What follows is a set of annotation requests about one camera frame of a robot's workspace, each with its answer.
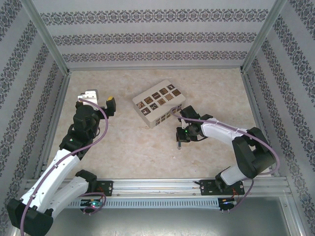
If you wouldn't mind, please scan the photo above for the wooden box with picture tiles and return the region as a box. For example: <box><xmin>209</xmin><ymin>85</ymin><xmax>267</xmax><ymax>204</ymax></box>
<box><xmin>132</xmin><ymin>79</ymin><xmax>186</xmax><ymax>129</ymax></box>

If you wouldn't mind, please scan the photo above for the grey metal sheet panel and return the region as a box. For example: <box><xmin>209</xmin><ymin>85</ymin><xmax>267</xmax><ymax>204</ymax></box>
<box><xmin>14</xmin><ymin>196</ymin><xmax>305</xmax><ymax>236</ymax></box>

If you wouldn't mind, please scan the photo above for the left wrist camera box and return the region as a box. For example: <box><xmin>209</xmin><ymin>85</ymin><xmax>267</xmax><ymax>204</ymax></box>
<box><xmin>77</xmin><ymin>89</ymin><xmax>100</xmax><ymax>106</ymax></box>

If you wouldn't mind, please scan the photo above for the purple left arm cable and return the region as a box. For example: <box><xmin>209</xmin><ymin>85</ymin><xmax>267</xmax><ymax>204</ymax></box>
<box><xmin>21</xmin><ymin>98</ymin><xmax>110</xmax><ymax>235</ymax></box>

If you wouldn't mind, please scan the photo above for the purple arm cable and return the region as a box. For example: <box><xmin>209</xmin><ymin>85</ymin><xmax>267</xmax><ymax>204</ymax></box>
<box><xmin>170</xmin><ymin>106</ymin><xmax>282</xmax><ymax>212</ymax></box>
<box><xmin>21</xmin><ymin>98</ymin><xmax>110</xmax><ymax>235</ymax></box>

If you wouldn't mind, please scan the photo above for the aluminium side floor rail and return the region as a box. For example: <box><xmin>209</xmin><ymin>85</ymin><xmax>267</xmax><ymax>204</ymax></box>
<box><xmin>240</xmin><ymin>71</ymin><xmax>281</xmax><ymax>177</ymax></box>
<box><xmin>34</xmin><ymin>72</ymin><xmax>72</xmax><ymax>179</ymax></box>

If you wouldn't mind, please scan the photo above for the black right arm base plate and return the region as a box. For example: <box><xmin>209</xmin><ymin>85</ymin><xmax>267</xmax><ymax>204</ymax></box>
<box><xmin>198</xmin><ymin>179</ymin><xmax>246</xmax><ymax>197</ymax></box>

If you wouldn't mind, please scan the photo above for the aluminium mounting rail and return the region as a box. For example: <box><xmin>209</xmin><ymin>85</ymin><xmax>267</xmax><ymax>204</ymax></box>
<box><xmin>23</xmin><ymin>176</ymin><xmax>290</xmax><ymax>198</ymax></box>

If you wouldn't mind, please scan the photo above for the aluminium rear floor rail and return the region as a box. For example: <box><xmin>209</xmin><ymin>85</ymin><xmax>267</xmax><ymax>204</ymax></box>
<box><xmin>66</xmin><ymin>65</ymin><xmax>244</xmax><ymax>73</ymax></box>

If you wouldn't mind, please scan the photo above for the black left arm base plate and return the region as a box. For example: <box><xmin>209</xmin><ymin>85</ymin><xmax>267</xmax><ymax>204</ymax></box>
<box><xmin>87</xmin><ymin>180</ymin><xmax>114</xmax><ymax>197</ymax></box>

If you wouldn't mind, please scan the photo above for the slotted grey cable duct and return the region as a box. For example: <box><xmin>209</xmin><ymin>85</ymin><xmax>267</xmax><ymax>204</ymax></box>
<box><xmin>66</xmin><ymin>198</ymin><xmax>220</xmax><ymax>210</ymax></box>

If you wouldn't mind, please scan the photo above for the aluminium frame post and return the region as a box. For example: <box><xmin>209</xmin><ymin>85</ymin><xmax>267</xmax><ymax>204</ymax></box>
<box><xmin>240</xmin><ymin>0</ymin><xmax>291</xmax><ymax>73</ymax></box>
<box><xmin>21</xmin><ymin>0</ymin><xmax>71</xmax><ymax>74</ymax></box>

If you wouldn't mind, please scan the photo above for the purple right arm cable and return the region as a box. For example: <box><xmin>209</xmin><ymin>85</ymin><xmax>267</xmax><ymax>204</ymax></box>
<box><xmin>170</xmin><ymin>106</ymin><xmax>282</xmax><ymax>212</ymax></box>

